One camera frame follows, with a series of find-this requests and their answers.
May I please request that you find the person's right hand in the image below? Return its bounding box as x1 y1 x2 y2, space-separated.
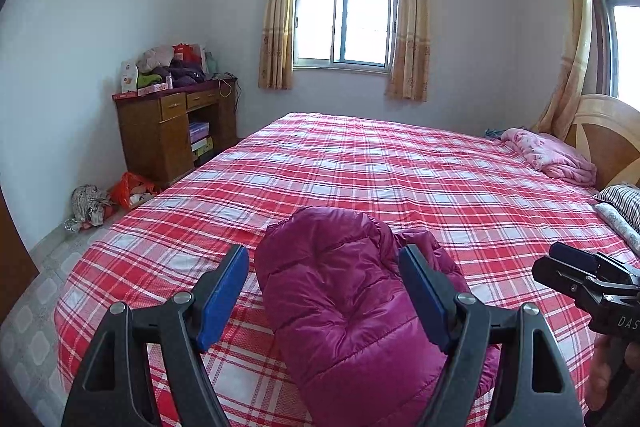
586 335 614 413

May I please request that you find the brown wooden desk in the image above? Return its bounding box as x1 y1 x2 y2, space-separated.
112 77 240 190

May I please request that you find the tall glass window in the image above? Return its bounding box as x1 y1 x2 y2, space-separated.
582 0 640 100

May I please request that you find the red plastic bag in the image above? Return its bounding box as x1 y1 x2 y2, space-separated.
109 172 161 211

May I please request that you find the brown wooden door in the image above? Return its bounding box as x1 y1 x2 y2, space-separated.
0 187 41 323

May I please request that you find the wooden headboard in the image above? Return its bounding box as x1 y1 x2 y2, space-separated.
565 94 640 190

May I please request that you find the yellow floral curtain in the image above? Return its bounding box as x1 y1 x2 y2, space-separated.
258 0 299 90
386 0 431 102

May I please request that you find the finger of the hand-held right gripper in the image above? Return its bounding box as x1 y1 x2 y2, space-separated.
531 258 601 308
549 242 640 280

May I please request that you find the grey patterned cloth bundle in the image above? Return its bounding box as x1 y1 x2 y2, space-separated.
64 185 113 233

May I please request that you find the grey patterned pillow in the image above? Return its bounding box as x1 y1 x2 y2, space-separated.
595 203 640 253

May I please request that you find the stack of boxes in desk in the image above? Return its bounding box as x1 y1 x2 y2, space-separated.
188 122 214 158

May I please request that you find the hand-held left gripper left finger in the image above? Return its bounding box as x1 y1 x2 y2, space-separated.
62 245 250 427

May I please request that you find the white printed box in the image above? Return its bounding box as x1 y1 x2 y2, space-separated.
120 59 139 95

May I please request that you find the pile of clothes and bags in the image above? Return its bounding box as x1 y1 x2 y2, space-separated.
136 44 221 88

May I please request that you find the magenta puffer jacket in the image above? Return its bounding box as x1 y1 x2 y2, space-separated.
255 206 501 427

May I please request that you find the pink floral blanket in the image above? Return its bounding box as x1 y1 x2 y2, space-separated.
500 128 598 185

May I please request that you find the long yellow curtain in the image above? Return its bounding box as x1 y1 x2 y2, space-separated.
532 0 593 140

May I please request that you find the sliding glass window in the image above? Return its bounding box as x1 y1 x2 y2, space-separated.
292 0 403 75

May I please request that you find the bed with red plaid sheet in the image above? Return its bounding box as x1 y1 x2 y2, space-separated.
52 112 640 427

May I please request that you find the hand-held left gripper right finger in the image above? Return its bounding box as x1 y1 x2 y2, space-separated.
398 245 585 427

